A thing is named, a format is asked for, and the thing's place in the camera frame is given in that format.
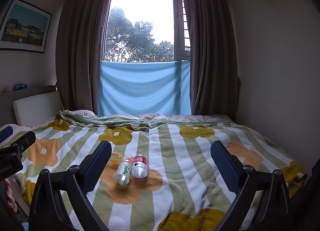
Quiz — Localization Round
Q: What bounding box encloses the red label plastic bottle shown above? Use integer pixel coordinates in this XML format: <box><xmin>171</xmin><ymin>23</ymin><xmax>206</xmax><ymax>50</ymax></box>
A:
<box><xmin>132</xmin><ymin>154</ymin><xmax>149</xmax><ymax>178</ymax></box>

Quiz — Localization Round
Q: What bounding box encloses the light blue hanging cloth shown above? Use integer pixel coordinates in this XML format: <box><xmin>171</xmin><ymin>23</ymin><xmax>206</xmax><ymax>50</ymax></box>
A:
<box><xmin>98</xmin><ymin>61</ymin><xmax>191</xmax><ymax>116</ymax></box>

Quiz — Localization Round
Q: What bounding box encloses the blue object on shelf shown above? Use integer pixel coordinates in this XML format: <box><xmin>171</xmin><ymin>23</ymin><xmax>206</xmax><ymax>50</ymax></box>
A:
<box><xmin>14</xmin><ymin>83</ymin><xmax>28</xmax><ymax>91</ymax></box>

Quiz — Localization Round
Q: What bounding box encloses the right brown curtain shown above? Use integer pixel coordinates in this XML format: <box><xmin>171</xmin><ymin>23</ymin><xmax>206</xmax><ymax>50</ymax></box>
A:
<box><xmin>184</xmin><ymin>0</ymin><xmax>240</xmax><ymax>120</ymax></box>

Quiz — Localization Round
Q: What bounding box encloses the dark headboard shelf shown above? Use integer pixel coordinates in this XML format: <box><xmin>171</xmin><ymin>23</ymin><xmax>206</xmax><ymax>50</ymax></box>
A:
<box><xmin>0</xmin><ymin>85</ymin><xmax>56</xmax><ymax>126</ymax></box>

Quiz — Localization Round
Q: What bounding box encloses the person's left hand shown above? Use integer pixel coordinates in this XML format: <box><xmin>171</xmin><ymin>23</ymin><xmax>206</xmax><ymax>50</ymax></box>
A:
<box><xmin>5</xmin><ymin>178</ymin><xmax>17</xmax><ymax>213</ymax></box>

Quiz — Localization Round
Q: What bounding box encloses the left brown curtain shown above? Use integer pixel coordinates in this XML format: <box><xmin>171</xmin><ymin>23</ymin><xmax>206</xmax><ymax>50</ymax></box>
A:
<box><xmin>55</xmin><ymin>0</ymin><xmax>111</xmax><ymax>113</ymax></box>

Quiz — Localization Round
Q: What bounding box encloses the green label plastic bottle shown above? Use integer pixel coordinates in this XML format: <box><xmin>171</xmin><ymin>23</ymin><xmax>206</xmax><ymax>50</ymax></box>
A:
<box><xmin>114</xmin><ymin>159</ymin><xmax>132</xmax><ymax>185</ymax></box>

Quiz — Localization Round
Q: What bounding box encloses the white padded headboard cushion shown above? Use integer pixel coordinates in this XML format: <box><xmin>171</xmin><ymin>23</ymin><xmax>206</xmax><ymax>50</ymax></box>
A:
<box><xmin>13</xmin><ymin>91</ymin><xmax>63</xmax><ymax>126</ymax></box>

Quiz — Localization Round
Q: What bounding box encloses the framed city poster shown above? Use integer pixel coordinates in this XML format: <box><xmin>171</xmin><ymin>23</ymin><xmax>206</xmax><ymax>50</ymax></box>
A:
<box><xmin>1</xmin><ymin>0</ymin><xmax>52</xmax><ymax>54</ymax></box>

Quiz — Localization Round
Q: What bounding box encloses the orange object on shelf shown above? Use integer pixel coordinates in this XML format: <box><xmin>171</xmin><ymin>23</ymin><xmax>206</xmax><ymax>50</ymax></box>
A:
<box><xmin>3</xmin><ymin>87</ymin><xmax>11</xmax><ymax>93</ymax></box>

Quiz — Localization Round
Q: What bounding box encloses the brown curtain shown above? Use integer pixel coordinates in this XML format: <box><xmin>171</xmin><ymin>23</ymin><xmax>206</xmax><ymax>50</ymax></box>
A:
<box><xmin>184</xmin><ymin>0</ymin><xmax>240</xmax><ymax>120</ymax></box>
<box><xmin>55</xmin><ymin>0</ymin><xmax>111</xmax><ymax>113</ymax></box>

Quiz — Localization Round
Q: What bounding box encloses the small amber glass cup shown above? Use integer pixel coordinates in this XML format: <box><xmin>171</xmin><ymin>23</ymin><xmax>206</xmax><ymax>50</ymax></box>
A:
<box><xmin>107</xmin><ymin>151</ymin><xmax>123</xmax><ymax>169</ymax></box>

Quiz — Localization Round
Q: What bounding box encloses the striped flower pattern blanket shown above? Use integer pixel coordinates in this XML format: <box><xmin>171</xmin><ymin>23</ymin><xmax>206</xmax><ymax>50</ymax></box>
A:
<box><xmin>10</xmin><ymin>114</ymin><xmax>307</xmax><ymax>230</ymax></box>

